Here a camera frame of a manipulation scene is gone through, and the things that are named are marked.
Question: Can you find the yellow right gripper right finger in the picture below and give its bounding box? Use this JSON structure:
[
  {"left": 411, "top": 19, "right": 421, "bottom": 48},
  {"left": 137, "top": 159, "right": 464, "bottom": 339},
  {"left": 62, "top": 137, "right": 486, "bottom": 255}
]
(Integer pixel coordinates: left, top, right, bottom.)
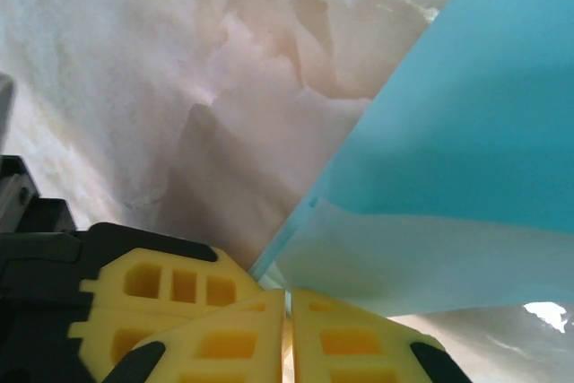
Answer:
[{"left": 289, "top": 286, "right": 473, "bottom": 383}]

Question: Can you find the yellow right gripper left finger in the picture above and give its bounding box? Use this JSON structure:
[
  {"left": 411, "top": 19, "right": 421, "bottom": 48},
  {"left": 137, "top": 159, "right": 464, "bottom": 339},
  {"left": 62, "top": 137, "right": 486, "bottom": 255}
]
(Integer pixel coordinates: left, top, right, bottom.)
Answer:
[{"left": 102, "top": 287, "right": 288, "bottom": 383}]

